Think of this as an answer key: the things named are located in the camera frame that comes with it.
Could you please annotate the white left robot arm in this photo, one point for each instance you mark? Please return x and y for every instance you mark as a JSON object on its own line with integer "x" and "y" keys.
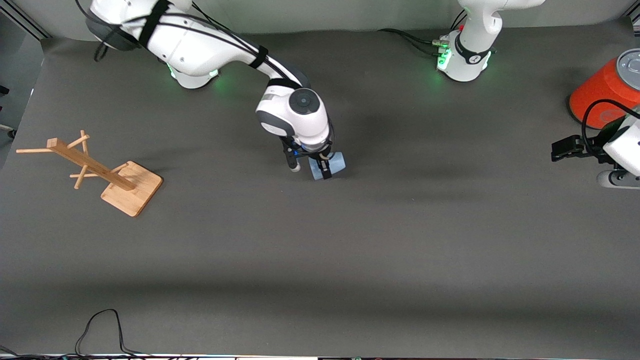
{"x": 475, "y": 30}

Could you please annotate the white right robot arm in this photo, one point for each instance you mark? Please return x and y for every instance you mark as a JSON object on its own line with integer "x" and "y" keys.
{"x": 200, "y": 45}

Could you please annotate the light blue cup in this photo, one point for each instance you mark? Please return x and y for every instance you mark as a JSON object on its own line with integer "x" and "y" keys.
{"x": 337, "y": 162}

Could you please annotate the orange cylinder with grey lid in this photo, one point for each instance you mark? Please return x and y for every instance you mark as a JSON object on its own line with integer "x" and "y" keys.
{"x": 600, "y": 95}

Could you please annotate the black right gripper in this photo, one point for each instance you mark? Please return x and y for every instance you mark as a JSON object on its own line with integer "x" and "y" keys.
{"x": 317, "y": 152}

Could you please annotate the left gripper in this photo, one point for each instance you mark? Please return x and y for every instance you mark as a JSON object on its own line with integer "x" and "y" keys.
{"x": 591, "y": 149}

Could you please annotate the small white black-tipped rod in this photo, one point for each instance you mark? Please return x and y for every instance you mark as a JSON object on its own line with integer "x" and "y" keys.
{"x": 6, "y": 129}

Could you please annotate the wooden cup stand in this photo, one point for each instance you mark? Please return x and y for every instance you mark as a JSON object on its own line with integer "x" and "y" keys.
{"x": 125, "y": 187}

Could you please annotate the aluminium frame rail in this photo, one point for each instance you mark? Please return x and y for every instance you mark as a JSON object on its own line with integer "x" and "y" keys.
{"x": 635, "y": 20}
{"x": 22, "y": 17}

